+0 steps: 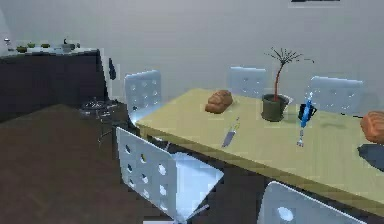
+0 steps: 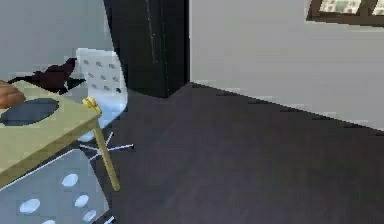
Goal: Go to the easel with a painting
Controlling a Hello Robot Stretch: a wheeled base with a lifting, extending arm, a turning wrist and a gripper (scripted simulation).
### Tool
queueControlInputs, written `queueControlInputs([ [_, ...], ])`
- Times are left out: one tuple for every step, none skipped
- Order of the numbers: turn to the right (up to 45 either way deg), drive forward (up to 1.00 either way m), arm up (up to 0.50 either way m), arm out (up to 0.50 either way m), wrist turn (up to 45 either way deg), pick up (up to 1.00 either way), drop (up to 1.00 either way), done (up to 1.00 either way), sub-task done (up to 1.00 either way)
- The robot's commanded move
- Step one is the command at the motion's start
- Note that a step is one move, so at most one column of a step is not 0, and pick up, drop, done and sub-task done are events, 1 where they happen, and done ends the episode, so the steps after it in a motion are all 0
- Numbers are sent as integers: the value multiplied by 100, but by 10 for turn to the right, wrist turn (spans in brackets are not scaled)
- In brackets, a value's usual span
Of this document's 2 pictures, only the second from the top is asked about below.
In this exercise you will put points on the dark blue round plate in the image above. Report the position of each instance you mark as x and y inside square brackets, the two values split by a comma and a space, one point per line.
[28, 111]

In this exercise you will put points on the dark maroon cloth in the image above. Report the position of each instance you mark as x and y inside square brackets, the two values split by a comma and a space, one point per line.
[55, 77]

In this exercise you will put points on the brown round bread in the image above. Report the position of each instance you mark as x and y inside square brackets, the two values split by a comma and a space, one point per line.
[9, 96]

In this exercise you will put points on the black tall cabinet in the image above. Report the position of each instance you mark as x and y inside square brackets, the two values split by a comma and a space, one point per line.
[150, 43]

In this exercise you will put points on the white perforated chair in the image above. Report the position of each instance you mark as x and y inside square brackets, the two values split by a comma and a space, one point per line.
[60, 193]
[105, 78]

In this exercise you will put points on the small yellow object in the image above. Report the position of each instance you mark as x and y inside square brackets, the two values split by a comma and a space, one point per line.
[91, 104]

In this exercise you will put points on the brown framed window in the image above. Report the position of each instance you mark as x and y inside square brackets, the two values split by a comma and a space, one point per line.
[346, 11]

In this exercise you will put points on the olive green table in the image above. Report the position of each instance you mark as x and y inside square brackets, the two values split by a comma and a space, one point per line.
[40, 133]

